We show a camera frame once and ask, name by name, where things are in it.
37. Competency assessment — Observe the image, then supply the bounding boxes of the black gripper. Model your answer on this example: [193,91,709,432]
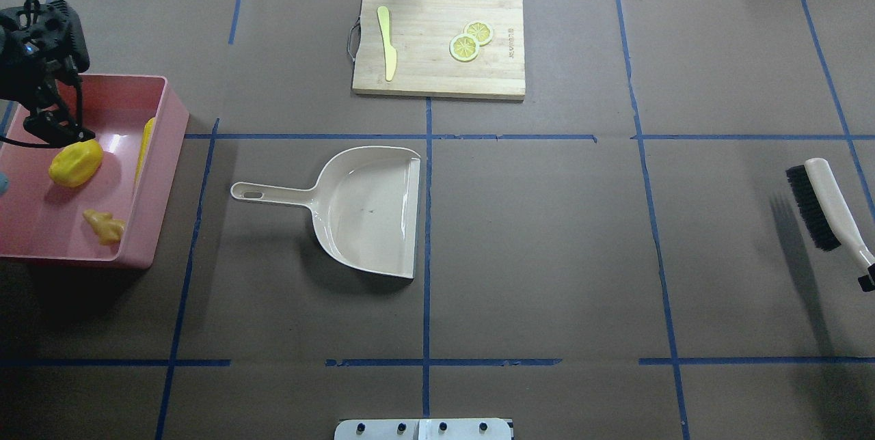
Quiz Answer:
[1,0,96,148]

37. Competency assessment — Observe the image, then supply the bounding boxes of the yellow toy potato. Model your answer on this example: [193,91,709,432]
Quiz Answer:
[48,140,104,188]

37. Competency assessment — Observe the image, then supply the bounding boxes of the beige brush with black bristles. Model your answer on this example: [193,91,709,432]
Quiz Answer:
[785,158,874,274]

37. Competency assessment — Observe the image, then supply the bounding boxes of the yellow toy corn cob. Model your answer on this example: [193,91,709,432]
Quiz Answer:
[135,117,157,183]

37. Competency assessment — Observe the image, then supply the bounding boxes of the toy ginger root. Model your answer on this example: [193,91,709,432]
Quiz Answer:
[82,209,127,246]

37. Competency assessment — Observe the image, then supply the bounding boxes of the beige plastic dustpan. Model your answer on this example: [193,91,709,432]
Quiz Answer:
[229,146,422,280]

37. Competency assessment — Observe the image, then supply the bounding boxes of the pink plastic bin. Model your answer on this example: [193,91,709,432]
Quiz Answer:
[1,74,189,269]

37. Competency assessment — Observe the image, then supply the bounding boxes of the light blue object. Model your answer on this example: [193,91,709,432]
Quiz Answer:
[0,172,10,197]

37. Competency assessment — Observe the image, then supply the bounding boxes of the yellow plastic toy knife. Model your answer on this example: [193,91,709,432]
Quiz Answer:
[376,6,398,82]

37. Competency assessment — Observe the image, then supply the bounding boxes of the wooden cutting board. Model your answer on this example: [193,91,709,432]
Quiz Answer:
[352,0,527,101]

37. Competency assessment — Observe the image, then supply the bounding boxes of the front toy lemon slice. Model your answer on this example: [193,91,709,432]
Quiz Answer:
[448,33,481,63]

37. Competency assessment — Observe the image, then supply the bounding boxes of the toy lemon slice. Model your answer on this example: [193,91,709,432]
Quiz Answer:
[448,33,481,63]
[463,20,494,46]

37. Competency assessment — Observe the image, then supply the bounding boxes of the rear toy lemon slice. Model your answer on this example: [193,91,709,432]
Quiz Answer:
[463,20,494,46]

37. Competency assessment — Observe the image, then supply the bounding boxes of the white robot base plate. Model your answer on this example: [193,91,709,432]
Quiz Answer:
[334,417,515,439]

